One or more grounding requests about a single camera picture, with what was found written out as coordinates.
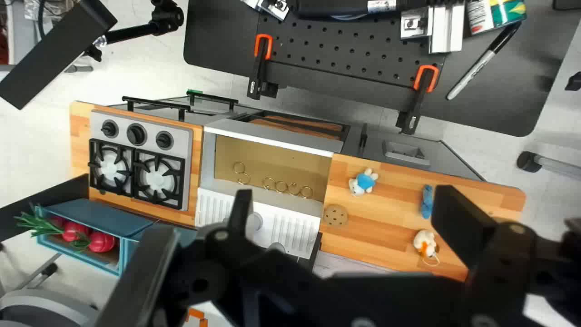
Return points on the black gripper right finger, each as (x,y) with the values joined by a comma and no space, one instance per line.
(470,232)

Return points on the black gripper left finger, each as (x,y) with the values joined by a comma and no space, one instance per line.
(134,299)

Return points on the grey toy faucet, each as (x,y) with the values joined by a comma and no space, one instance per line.
(252,223)

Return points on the small blue toy piece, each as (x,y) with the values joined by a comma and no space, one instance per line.
(426,199)

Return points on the red toy radishes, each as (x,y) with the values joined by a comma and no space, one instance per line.
(83,238)

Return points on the wooden toy kitchen counter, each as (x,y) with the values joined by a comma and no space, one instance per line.
(377,227)

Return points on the teal toy shelf box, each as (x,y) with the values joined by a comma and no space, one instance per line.
(123,225)

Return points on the blue white toy figure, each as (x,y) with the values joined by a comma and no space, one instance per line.
(363,181)

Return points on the round wooden cookie disc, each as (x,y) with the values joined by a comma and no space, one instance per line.
(334,216)

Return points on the grey toy stove top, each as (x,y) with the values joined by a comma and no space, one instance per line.
(140,158)

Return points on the right orange black clamp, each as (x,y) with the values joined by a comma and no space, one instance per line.
(423,83)

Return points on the orange black clamp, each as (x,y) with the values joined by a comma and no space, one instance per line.
(258,83)
(423,83)

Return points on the black pegboard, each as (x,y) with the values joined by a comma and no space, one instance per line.
(367,59)

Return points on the white toy sink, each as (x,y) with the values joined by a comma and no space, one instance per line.
(283,161)

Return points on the black white marker pen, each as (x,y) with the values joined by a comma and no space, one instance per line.
(483,59)

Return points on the green white box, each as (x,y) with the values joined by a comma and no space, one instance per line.
(488,14)

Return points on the left orange black clamp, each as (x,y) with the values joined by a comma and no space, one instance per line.
(258,83)

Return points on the silver aluminium bracket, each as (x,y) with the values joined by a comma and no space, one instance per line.
(446,23)

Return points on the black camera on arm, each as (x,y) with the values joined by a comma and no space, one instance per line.
(74,34)

